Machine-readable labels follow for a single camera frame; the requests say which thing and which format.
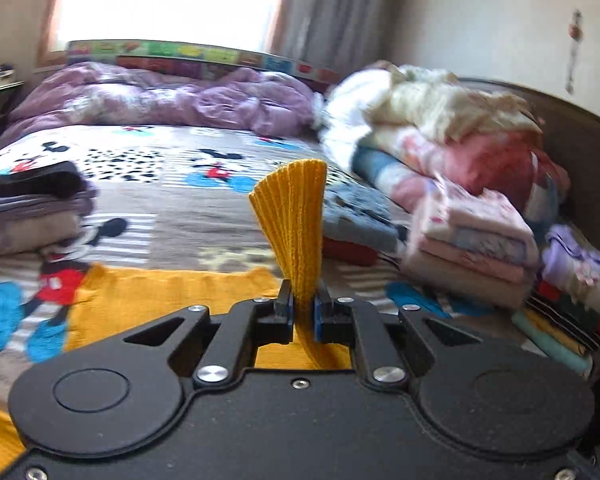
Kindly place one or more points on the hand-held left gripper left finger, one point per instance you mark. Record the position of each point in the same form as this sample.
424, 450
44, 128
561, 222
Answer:
289, 305

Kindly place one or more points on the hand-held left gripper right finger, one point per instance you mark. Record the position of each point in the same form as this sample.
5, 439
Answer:
318, 317

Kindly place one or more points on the yellow knit sweater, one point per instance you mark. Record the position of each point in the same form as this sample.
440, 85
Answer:
295, 220

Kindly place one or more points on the red folded garment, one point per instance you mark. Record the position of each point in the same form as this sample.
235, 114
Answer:
350, 252

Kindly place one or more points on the folded denim garment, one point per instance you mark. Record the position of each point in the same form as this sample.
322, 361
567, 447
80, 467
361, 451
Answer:
365, 215

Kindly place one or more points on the beige folded garment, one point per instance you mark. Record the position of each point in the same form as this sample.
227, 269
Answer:
460, 287

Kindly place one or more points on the brown cartoon printed blanket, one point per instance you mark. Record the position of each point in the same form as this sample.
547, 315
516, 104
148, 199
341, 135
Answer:
170, 200

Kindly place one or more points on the pink garment with cartoon print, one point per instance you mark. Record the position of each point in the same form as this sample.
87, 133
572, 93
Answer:
470, 265

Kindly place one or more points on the white garment with blue print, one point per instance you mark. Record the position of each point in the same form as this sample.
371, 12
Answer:
485, 247

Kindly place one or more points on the pink folded garment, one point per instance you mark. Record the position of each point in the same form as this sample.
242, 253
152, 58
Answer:
475, 215

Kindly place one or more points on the white quilt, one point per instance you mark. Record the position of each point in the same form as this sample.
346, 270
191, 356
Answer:
345, 115

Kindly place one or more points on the mint green folded garment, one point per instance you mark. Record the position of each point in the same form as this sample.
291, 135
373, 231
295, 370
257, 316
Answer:
545, 345

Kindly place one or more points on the pink floral quilt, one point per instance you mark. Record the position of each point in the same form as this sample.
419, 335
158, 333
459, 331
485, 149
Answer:
490, 160

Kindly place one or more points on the dark striped folded garment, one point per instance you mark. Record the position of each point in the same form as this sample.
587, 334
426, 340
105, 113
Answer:
560, 322

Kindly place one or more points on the purple duvet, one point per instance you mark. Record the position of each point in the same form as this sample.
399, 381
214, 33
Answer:
155, 100

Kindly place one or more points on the cream fleece blanket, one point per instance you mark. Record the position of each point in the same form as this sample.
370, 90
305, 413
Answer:
455, 105

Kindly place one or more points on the colourful alphabet headboard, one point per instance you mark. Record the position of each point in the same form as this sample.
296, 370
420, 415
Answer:
200, 55

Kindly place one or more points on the purple folded garment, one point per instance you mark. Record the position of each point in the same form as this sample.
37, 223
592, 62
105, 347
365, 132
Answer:
580, 260

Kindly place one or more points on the grey folded garment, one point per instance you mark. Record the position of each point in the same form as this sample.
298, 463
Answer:
35, 205

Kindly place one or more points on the grey curtain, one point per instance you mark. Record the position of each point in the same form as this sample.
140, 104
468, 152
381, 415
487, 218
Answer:
340, 5

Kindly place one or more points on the dark curved bed headboard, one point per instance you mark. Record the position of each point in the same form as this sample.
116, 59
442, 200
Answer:
585, 150

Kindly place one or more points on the window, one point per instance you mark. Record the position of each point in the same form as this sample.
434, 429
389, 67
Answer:
170, 0

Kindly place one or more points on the black desk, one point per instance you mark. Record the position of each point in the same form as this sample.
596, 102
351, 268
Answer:
0, 90

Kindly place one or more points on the hanging wall ornament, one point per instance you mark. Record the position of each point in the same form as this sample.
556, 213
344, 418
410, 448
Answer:
574, 35

